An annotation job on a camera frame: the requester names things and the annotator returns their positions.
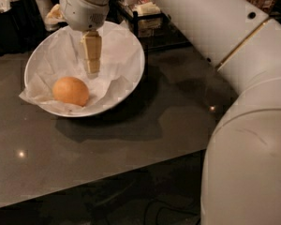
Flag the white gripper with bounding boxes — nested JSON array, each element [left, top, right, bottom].
[[45, 0, 110, 74]]

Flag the black condiment organizer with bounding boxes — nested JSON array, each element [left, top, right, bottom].
[[0, 0, 37, 55]]

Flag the white paper cup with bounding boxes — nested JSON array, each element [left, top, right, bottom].
[[36, 0, 59, 32]]

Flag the orange fruit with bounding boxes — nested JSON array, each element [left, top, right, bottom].
[[52, 77, 90, 106]]

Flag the white bowl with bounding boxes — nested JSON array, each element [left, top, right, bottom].
[[23, 21, 146, 118]]

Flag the black cables on floor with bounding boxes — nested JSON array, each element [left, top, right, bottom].
[[143, 200, 202, 225]]

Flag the white crumpled paper liner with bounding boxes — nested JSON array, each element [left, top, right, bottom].
[[18, 23, 145, 114]]

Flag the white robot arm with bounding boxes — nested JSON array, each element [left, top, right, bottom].
[[155, 0, 281, 225]]

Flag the black wire tea rack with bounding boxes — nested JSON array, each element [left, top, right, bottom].
[[112, 0, 191, 51]]

